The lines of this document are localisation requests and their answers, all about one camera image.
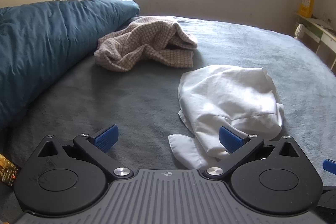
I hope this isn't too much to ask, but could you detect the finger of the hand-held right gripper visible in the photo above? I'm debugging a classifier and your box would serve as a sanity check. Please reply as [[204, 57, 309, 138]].
[[323, 159, 336, 172]]

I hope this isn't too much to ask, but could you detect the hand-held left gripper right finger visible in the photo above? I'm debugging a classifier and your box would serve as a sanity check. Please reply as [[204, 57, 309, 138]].
[[203, 126, 301, 180]]

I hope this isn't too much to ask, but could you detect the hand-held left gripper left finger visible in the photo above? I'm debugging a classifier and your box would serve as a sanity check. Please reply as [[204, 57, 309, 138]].
[[37, 123, 134, 180]]

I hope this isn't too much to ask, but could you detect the white button shirt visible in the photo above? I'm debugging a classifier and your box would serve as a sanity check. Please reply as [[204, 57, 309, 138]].
[[168, 65, 285, 170]]

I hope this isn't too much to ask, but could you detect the beige knitted sweater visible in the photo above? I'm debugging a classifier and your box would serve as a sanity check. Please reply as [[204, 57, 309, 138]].
[[94, 15, 198, 73]]

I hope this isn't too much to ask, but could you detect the cream bedpost finial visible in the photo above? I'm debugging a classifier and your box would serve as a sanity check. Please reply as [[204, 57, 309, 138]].
[[294, 23, 305, 40]]

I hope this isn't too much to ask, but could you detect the cream desk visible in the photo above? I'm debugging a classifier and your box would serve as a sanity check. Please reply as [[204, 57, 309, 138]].
[[295, 13, 336, 71]]

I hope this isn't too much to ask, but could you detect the yellow box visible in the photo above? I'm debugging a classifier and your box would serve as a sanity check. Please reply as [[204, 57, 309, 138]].
[[298, 0, 315, 18]]

